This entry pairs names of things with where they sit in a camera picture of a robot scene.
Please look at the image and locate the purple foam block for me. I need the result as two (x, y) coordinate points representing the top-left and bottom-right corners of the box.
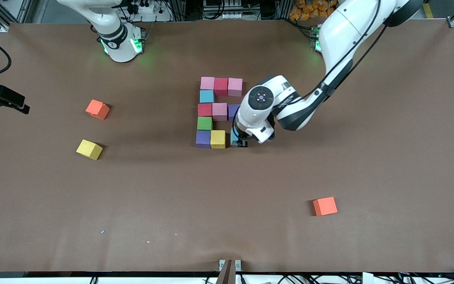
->
(228, 104), (242, 123)
(195, 130), (212, 149)

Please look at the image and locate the brown paper table cover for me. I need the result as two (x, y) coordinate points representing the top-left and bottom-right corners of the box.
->
(0, 19), (454, 273)

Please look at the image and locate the orange foam block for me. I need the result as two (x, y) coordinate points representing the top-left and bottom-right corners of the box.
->
(86, 99), (110, 120)
(313, 196), (338, 217)

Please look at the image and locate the yellow foam block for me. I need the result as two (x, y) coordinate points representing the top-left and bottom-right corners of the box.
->
(76, 139), (104, 161)
(210, 130), (227, 149)

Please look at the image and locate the orange lumpy bag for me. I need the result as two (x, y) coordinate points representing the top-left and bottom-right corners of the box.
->
(289, 0), (340, 21)

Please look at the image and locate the white power strip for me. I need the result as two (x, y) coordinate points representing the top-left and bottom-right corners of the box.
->
(127, 0), (172, 22)

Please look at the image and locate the grey electronics box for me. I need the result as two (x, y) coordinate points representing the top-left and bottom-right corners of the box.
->
(201, 0), (247, 20)

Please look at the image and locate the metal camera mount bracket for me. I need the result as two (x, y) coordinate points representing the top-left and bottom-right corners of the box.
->
(218, 259), (242, 284)

